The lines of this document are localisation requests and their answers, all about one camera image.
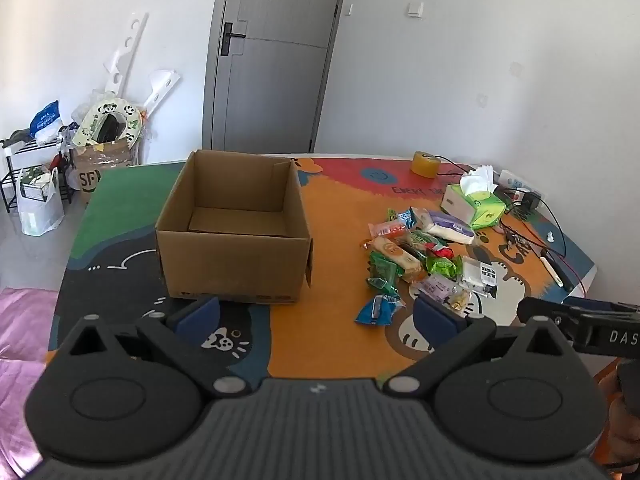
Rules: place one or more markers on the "green tissue box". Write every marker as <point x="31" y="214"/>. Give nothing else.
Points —
<point x="477" y="205"/>

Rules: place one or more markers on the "white snack packet black label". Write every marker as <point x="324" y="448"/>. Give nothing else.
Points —
<point x="480" y="275"/>

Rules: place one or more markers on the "purple bread packet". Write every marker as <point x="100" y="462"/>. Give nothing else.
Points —
<point x="447" y="225"/>

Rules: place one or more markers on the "taped cardboard box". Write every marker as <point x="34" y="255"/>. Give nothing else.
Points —
<point x="100" y="165"/>

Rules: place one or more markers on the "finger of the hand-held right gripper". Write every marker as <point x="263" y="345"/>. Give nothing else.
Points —
<point x="590" y="303"/>
<point x="529" y="307"/>

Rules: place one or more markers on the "bright green snack packet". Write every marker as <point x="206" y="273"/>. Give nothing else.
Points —
<point x="442" y="266"/>

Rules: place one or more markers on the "white pen tool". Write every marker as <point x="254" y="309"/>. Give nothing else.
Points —
<point x="551" y="270"/>

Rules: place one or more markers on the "black charger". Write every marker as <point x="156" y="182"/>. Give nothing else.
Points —
<point x="530" y="201"/>

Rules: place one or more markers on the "pale purple snack packet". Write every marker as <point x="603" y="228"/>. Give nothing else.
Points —
<point x="435" y="287"/>

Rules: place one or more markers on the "white charger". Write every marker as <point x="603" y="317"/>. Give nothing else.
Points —
<point x="520" y="192"/>

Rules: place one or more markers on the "dark green snack packet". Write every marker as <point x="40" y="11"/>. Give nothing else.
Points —
<point x="385" y="266"/>

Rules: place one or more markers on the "large white wall switch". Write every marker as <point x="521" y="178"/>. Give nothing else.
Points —
<point x="415" y="8"/>

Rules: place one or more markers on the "panda print toilet seat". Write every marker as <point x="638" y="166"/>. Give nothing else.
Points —
<point x="90" y="127"/>

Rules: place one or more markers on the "black shoe rack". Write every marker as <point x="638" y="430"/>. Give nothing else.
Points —
<point x="12" y="152"/>

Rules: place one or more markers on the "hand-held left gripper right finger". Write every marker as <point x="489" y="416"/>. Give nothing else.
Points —
<point x="435" y="317"/>

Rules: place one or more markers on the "tall white plastic board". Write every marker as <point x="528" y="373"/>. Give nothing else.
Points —
<point x="125" y="50"/>

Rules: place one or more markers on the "orange snack packet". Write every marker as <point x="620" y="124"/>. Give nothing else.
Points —
<point x="387" y="230"/>

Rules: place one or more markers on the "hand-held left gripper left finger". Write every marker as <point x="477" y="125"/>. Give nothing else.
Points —
<point x="197" y="317"/>

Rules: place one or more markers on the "short white plastic board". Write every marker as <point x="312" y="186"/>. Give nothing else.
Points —
<point x="160" y="87"/>

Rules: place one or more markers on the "white power strip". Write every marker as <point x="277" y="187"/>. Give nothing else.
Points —
<point x="515" y="179"/>

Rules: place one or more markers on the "black pen tool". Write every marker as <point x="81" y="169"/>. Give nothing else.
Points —
<point x="564" y="272"/>

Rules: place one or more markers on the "bunch of keys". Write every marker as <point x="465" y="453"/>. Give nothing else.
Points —
<point x="511" y="240"/>

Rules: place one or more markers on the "long brown cake packet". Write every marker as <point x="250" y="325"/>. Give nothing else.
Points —
<point x="397" y="256"/>

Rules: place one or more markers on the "small yellow candy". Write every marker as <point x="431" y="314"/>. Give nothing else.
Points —
<point x="459" y="305"/>

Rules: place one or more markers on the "person's right hand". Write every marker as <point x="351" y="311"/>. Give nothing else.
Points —
<point x="622" y="432"/>

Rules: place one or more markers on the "blue green snack packet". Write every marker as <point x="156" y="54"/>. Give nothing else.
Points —
<point x="402" y="217"/>

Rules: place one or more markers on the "grey door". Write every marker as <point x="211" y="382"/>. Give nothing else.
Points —
<point x="270" y="85"/>

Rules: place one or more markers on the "pink blanket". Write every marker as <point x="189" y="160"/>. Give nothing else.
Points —
<point x="20" y="340"/>

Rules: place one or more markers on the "red snack packet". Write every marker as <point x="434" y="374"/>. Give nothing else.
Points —
<point x="440" y="251"/>

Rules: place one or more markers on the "green striped snack packet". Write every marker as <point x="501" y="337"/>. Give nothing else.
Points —
<point x="425" y="239"/>

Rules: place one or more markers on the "blue plastic bag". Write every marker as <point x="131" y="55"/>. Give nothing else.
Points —
<point x="45" y="117"/>

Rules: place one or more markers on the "yellow tape roll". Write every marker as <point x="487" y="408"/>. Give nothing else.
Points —
<point x="425" y="164"/>

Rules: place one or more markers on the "white shopping bag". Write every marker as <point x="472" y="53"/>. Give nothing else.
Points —
<point x="37" y="207"/>

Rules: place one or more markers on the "small green snack packet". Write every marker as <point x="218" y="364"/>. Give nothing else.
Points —
<point x="382" y="285"/>

